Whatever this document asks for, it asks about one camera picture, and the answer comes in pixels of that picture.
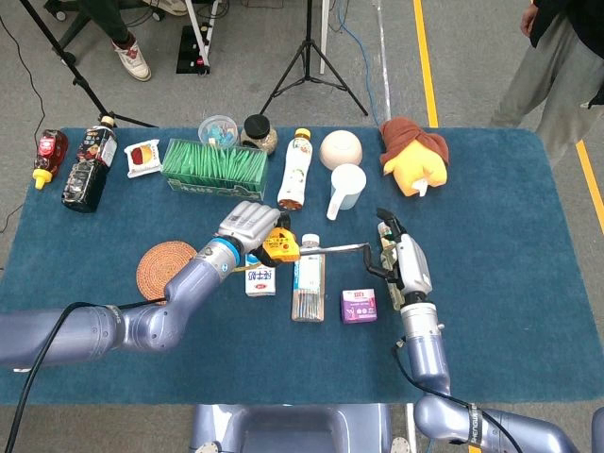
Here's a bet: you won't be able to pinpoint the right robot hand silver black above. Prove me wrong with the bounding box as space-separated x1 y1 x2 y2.
362 207 434 303

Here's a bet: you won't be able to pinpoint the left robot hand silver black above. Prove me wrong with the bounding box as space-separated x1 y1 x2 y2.
215 200 294 268

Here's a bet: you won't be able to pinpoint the yellow tape measure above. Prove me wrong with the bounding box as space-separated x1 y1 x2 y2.
244 226 372 273

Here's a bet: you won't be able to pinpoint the clear bottle pale yellow liquid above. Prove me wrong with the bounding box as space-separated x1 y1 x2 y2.
377 221 411 311

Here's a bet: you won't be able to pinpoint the white blue milk carton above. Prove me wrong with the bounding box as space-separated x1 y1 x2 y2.
243 252 277 297

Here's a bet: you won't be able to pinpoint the green tea bag box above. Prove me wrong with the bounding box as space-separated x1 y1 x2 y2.
160 138 270 202

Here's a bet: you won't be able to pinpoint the small purple box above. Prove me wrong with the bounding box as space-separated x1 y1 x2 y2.
340 288 378 325

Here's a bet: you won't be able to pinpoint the white tea drink bottle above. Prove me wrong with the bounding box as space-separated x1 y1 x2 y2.
277 127 315 210

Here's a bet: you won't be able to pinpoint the blue table mat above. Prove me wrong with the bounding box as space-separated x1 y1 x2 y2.
0 126 604 407

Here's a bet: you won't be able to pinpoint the clear water bottle white cap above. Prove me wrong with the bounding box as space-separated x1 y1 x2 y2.
291 233 327 324

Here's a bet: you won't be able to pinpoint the glass jar black lid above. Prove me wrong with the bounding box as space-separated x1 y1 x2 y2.
240 113 278 156

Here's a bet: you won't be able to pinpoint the clear round container blue clips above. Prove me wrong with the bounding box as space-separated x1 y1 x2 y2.
197 114 240 148

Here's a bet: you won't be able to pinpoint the round woven rattan coaster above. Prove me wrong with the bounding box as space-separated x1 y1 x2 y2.
136 240 199 307

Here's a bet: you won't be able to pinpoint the white light-blue measuring cup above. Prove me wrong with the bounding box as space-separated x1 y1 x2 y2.
326 162 368 222

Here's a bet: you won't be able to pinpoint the yellow plush toy brown cloth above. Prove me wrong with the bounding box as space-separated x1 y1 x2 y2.
379 116 450 198

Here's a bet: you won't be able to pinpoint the beige bowl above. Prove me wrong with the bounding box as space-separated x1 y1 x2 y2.
319 129 364 170

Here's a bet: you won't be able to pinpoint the white red snack packet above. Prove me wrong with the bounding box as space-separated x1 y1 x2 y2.
124 138 164 179

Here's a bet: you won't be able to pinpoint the dark soy sauce bottle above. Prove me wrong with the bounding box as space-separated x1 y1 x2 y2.
60 115 119 214

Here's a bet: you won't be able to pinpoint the white upright pole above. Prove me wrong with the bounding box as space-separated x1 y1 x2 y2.
319 0 329 76

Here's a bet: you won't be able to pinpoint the seated person white sneaker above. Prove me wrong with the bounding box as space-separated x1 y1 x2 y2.
89 0 153 82

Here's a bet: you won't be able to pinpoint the blue-grey robot torso base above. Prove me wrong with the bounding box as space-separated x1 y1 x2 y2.
188 403 395 453

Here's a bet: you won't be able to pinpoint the black tripod stand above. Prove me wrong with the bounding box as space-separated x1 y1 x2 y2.
258 0 369 117

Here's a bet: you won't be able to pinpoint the red sauce bottle yellow cap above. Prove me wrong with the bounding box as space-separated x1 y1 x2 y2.
31 128 70 191

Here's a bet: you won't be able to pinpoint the black slanted light stand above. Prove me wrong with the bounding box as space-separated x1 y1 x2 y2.
18 0 159 129

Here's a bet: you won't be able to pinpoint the standing person grey trousers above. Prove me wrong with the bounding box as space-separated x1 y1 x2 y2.
488 0 604 164

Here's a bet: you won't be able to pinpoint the dark office chair base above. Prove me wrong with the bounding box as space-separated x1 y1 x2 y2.
43 0 103 53

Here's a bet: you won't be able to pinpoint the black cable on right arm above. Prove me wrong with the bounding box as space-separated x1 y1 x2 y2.
394 346 525 453

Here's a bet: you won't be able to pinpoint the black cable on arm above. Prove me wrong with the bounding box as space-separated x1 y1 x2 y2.
394 346 525 453
4 300 166 453

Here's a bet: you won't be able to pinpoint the blue floor cable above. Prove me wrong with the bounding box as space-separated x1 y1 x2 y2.
329 0 381 127

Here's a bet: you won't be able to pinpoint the white slanted frame leg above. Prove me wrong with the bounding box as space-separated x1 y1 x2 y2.
183 0 221 60

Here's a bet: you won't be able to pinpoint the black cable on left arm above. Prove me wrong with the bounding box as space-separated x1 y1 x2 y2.
4 300 166 453

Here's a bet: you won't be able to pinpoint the black floor cable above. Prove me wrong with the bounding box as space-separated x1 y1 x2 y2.
0 16 48 232

